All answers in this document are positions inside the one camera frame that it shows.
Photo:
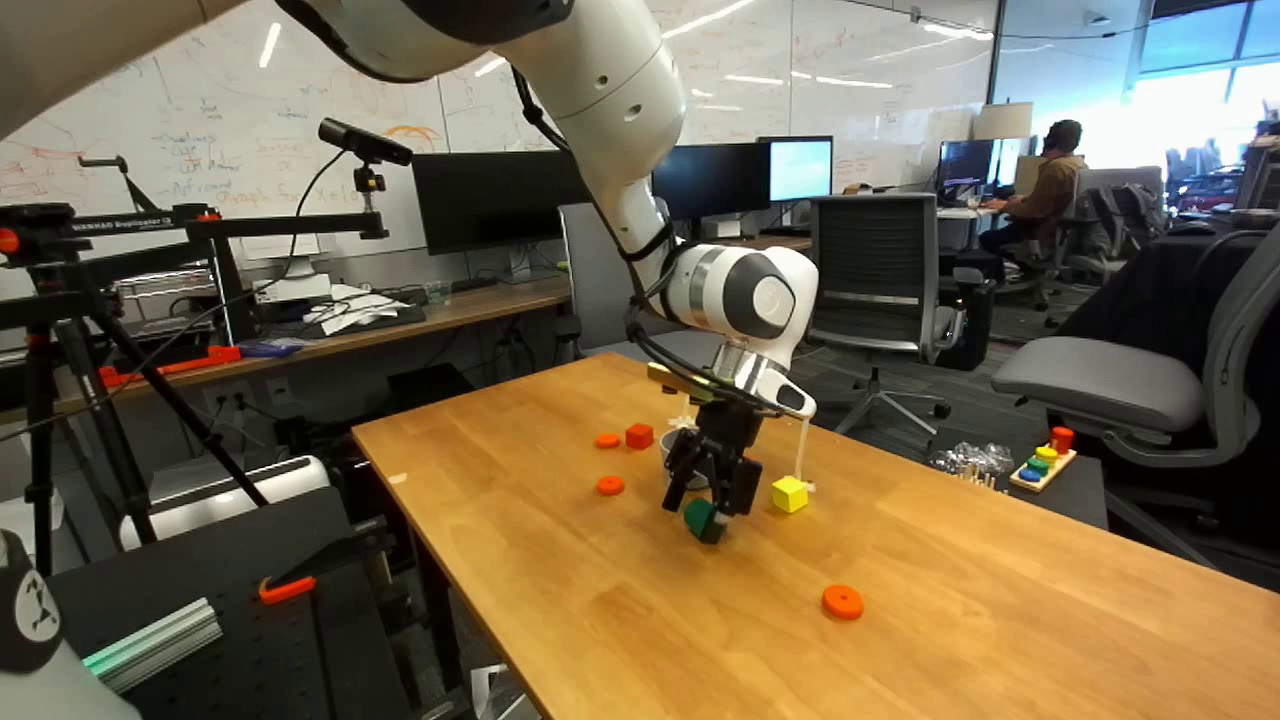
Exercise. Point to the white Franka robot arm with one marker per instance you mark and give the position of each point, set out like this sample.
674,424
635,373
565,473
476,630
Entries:
600,81

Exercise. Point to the black cap with white logo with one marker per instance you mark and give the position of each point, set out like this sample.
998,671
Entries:
24,604

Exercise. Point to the black mesh office chair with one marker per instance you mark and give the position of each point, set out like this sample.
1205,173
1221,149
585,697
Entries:
881,266

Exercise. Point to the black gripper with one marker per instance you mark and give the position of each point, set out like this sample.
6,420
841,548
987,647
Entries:
726,433

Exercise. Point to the white paper pile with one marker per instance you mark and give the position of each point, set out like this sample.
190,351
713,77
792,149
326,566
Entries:
348,313

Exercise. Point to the black workbench surface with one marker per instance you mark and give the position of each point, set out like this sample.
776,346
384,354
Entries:
240,626

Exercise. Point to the clear plastic bag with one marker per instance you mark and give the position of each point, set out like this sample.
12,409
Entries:
973,460

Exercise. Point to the green block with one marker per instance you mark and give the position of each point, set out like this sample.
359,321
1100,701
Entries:
702,524

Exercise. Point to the lit white monitor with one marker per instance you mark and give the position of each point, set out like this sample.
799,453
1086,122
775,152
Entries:
802,170

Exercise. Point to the black side table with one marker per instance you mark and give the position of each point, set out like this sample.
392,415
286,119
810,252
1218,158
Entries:
1067,501

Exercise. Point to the silver metal bar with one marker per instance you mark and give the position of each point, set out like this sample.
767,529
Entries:
155,641

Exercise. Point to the yellow block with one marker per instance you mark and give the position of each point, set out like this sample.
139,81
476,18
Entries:
789,492

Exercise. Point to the black tripod with boom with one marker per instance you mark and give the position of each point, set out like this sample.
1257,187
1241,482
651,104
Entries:
53,313

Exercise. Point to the large black monitor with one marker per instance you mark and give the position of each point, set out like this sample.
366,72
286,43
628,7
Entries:
492,201

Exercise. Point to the black stereo camera bar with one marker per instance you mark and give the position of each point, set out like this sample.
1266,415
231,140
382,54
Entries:
360,140

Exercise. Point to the white roll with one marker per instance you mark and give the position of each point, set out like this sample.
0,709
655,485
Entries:
222,496

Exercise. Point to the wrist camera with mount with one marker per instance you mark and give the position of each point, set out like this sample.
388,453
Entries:
762,384

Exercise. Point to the seated person brown jacket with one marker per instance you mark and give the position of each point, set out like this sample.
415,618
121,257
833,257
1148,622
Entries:
1044,187

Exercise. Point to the orange hook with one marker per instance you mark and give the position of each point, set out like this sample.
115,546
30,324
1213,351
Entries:
286,591

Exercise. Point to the orange cube block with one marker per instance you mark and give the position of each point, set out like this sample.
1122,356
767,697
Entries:
641,437

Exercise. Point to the long wooden desk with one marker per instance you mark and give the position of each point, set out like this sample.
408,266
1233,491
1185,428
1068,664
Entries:
464,311

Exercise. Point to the orange disc with hole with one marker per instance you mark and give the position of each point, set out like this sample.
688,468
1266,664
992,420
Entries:
841,600
608,485
608,440

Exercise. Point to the orange plastic bar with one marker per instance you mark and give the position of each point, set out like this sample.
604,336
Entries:
174,364

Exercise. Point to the colourful stacking toy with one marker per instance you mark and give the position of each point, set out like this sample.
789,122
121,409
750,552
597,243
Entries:
1042,465

